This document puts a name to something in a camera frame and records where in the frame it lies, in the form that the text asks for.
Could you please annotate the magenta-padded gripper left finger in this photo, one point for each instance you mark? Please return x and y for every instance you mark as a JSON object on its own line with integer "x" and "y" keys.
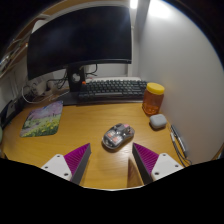
{"x": 63, "y": 166}

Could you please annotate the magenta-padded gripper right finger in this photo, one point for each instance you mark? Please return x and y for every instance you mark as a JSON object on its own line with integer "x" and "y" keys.
{"x": 160, "y": 165}

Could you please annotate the transparent computer mouse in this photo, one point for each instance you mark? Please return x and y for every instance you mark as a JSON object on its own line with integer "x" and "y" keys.
{"x": 117, "y": 135}

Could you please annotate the flower landscape print mouse pad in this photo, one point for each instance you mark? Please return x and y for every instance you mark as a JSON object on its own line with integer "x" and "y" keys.
{"x": 43, "y": 120}

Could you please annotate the dark pen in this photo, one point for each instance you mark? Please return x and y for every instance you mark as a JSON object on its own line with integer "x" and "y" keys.
{"x": 178, "y": 140}

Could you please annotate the grey earbuds case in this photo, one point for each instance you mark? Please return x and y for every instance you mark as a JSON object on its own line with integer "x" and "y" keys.
{"x": 158, "y": 121}

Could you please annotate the orange jar with yellow lid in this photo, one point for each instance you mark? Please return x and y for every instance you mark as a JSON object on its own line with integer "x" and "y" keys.
{"x": 152, "y": 101}

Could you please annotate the black laptop stand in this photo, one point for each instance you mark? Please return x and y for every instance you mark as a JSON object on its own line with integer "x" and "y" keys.
{"x": 10, "y": 111}

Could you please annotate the white power strip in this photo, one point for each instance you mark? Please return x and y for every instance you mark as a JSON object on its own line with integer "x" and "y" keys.
{"x": 38, "y": 87}

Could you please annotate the dark grey mechanical keyboard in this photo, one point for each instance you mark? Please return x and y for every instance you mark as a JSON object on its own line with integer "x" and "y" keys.
{"x": 113, "y": 89}

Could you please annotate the black curved computer monitor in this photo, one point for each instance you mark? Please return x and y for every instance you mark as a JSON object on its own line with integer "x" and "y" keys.
{"x": 80, "y": 36}

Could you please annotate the wooden wall shelf unit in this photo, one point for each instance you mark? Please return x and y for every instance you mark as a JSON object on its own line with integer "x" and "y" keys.
{"x": 11, "y": 55}

